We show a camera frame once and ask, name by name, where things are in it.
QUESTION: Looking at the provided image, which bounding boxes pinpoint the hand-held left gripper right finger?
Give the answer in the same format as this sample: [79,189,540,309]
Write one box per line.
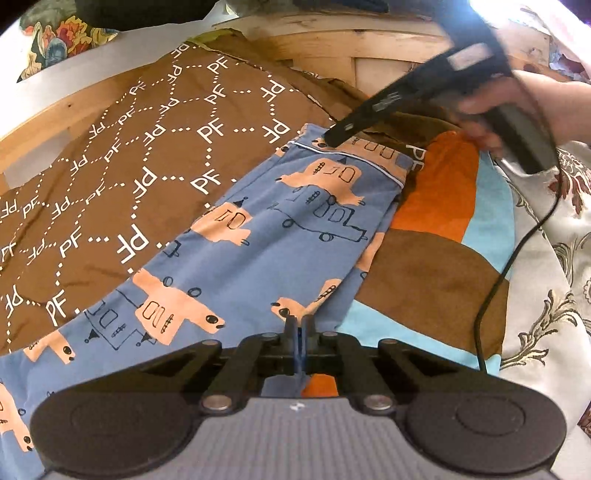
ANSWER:
[301,315,463,411]

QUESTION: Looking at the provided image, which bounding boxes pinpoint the black cable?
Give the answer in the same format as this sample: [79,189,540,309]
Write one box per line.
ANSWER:
[475,148,568,376]

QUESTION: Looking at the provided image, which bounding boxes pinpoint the person's right hand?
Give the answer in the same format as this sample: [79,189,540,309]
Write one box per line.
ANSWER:
[450,68,548,160]

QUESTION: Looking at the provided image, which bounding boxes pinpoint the wooden bed frame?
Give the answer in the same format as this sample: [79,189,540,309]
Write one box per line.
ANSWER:
[0,14,557,197]

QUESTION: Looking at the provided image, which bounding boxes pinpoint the brown patterned blanket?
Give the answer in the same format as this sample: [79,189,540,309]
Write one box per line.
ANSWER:
[0,32,462,356]

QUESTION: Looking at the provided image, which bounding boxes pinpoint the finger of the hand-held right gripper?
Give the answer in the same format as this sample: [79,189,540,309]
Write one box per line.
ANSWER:
[322,107,378,148]

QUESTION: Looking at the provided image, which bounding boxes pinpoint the cream floral quilt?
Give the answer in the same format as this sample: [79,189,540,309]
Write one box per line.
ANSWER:
[499,28,591,446]

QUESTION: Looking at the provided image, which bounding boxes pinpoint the colourful landscape wall poster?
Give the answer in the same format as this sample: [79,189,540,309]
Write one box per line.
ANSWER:
[17,13,122,85]

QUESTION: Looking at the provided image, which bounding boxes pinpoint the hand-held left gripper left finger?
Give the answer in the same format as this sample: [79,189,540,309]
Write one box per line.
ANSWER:
[133,316,302,413]

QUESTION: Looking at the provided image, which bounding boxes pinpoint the orange brown blue bedsheet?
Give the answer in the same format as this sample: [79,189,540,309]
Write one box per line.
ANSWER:
[301,130,517,398]

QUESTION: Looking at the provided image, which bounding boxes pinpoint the person's right forearm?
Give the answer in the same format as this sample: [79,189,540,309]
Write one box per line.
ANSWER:
[531,76,591,151]

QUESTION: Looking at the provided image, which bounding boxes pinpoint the blue printed pants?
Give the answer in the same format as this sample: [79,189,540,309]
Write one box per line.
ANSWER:
[0,122,414,480]

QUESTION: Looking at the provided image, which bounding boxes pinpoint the black cloth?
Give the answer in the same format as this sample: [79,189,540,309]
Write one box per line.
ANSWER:
[74,0,389,29]

